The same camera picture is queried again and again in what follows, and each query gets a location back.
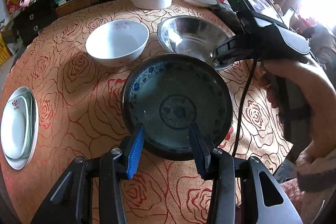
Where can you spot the oval white dish with logo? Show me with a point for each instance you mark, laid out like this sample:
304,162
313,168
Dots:
15,128

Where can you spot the black sideboard cabinet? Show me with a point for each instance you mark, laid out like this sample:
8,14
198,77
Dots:
42,13

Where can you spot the pink round gadget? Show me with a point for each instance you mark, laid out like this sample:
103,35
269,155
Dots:
24,3

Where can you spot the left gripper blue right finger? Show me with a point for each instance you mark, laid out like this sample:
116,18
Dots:
202,149

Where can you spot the person's right hand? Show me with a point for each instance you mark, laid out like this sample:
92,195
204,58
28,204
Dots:
320,95

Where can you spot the round pale green plate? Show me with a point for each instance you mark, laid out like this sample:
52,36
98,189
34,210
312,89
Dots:
34,126

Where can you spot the blue patterned dark bowl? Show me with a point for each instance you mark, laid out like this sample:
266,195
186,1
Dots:
167,94

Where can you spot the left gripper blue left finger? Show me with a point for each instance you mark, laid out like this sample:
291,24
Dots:
132,147

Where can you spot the stainless steel bowl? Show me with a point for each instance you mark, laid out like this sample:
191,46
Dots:
195,37

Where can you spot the rose patterned tablecloth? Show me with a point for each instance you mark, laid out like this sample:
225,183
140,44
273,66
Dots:
79,103

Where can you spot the white ceramic bowl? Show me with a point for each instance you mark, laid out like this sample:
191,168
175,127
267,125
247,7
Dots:
117,43

